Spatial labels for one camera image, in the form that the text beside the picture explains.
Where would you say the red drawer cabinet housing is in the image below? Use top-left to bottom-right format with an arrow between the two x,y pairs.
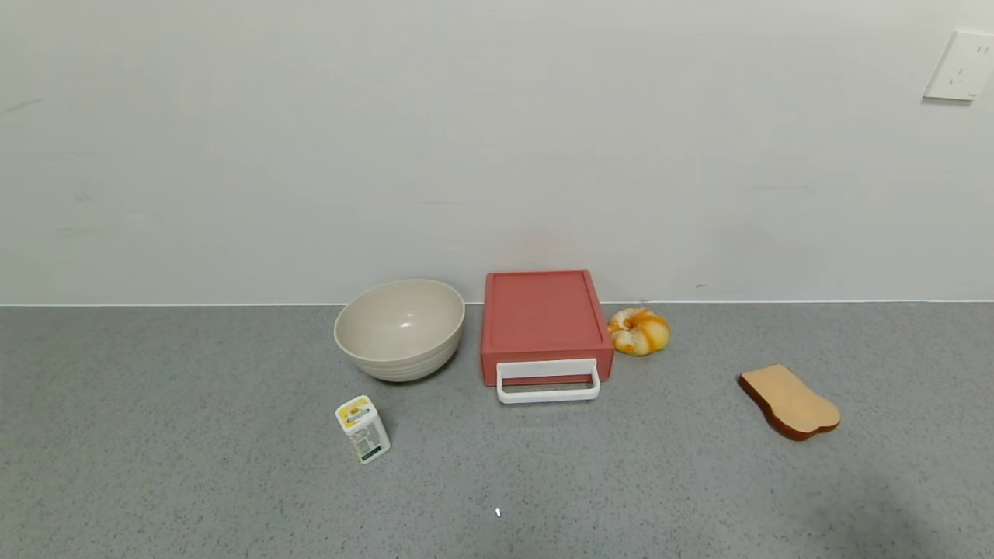
480,270 -> 615,366

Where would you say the beige ribbed bowl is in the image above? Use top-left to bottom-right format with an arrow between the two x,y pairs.
334,278 -> 467,383

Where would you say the orange round bun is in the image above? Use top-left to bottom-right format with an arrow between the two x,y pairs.
607,307 -> 671,357

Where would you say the small yellow white carton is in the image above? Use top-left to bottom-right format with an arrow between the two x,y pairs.
335,395 -> 391,465

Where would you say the toast slice with brown crust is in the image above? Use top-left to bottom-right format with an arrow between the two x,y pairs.
738,364 -> 842,442

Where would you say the white wall socket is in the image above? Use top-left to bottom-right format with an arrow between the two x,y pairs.
923,30 -> 994,102

